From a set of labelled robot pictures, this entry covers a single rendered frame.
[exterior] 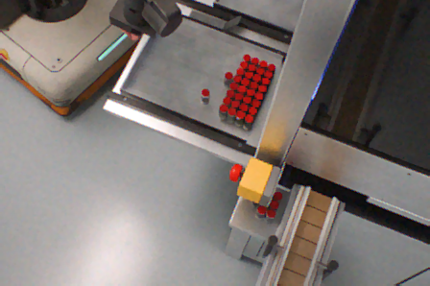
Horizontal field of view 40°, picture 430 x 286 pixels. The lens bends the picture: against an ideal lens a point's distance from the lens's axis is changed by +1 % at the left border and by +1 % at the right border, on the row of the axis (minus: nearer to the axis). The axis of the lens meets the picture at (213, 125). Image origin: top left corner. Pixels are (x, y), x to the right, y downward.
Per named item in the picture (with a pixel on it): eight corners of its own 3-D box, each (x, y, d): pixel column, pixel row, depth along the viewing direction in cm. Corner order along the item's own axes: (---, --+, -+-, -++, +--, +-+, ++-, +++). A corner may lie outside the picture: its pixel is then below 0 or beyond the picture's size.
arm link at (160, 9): (160, -56, 112) (125, -37, 108) (200, -12, 110) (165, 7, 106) (150, -15, 123) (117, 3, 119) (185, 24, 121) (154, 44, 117)
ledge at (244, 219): (300, 199, 143) (302, 197, 142) (283, 249, 138) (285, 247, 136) (247, 178, 145) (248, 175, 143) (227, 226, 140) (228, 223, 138)
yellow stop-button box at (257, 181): (276, 178, 135) (281, 168, 128) (266, 207, 132) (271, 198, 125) (246, 167, 135) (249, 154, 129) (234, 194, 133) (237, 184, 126)
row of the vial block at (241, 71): (250, 64, 156) (252, 56, 152) (225, 121, 148) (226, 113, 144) (243, 61, 156) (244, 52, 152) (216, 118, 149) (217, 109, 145)
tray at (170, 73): (281, 62, 157) (283, 56, 153) (245, 146, 146) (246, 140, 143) (163, 17, 161) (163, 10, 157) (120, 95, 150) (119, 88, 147)
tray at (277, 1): (358, -19, 169) (361, -27, 166) (330, 53, 159) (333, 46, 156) (246, -59, 173) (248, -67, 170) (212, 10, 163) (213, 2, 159)
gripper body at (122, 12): (152, 40, 126) (155, 22, 119) (107, 20, 125) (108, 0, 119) (164, 17, 128) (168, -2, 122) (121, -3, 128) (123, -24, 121)
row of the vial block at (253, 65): (258, 67, 155) (260, 59, 151) (232, 124, 148) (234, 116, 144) (250, 64, 156) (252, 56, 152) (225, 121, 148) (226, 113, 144)
